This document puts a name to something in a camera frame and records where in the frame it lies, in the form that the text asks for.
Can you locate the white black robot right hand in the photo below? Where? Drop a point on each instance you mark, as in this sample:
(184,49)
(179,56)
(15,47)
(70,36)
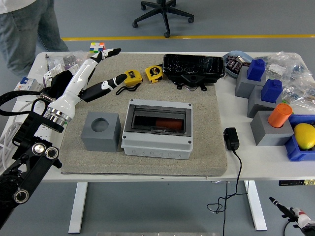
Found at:
(301,217)

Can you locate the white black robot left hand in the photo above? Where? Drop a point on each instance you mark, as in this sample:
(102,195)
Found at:
(73,86)

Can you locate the grey enclosure cover clear lid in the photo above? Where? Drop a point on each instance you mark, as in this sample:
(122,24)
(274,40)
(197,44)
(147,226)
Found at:
(160,103)

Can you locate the orange cylindrical battery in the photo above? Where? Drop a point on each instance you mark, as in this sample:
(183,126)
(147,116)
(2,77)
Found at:
(279,116)
(169,123)

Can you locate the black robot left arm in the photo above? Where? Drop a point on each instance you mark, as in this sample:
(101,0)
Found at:
(29,167)

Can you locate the black cloth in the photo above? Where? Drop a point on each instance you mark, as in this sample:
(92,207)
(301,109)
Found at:
(59,81)

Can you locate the white purple small package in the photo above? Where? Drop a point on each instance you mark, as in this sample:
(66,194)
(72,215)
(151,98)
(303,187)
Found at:
(55,70)

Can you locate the clear bags of small parts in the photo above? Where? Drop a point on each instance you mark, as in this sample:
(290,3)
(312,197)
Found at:
(71,57)

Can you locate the black table control panel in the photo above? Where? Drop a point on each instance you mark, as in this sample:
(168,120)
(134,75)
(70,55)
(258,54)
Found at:
(292,183)

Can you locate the thin metal tool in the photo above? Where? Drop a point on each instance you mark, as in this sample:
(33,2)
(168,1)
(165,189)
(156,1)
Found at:
(47,61)

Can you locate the colourful puzzle cube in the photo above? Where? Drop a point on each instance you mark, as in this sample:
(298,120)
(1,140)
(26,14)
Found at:
(96,46)

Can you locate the white table leg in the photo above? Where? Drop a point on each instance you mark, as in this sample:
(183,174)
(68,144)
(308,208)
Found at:
(256,209)
(77,209)

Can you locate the white blue circuit breaker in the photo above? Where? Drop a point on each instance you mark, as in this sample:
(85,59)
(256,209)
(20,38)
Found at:
(27,83)

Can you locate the grey holder block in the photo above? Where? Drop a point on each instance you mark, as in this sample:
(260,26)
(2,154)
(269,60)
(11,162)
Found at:
(101,142)
(268,136)
(243,86)
(256,105)

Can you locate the blue storage bin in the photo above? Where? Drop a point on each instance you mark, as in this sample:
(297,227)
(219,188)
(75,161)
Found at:
(295,153)

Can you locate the person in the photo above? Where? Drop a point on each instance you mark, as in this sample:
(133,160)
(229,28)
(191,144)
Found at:
(24,29)

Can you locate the yellow lemon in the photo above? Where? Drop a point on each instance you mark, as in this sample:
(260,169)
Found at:
(305,136)

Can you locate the black power adapter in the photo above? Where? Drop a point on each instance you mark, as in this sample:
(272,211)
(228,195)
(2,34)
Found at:
(231,138)

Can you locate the grey-brown foam mat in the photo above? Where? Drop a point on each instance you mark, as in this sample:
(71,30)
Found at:
(197,167)

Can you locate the black office chair base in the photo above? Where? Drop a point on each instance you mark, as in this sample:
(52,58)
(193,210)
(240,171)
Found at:
(166,14)

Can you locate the black plastic housing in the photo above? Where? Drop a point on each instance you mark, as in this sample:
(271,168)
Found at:
(194,65)

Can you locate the blue plastic bottle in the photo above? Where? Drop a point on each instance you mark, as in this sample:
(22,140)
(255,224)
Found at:
(270,92)
(256,71)

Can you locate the clear bags of components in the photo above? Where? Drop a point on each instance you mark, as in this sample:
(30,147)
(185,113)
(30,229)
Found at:
(297,73)

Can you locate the light blue bowl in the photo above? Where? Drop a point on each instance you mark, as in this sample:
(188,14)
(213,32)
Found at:
(230,73)

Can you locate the dark snack packets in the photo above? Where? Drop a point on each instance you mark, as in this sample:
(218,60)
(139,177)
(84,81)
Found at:
(233,64)

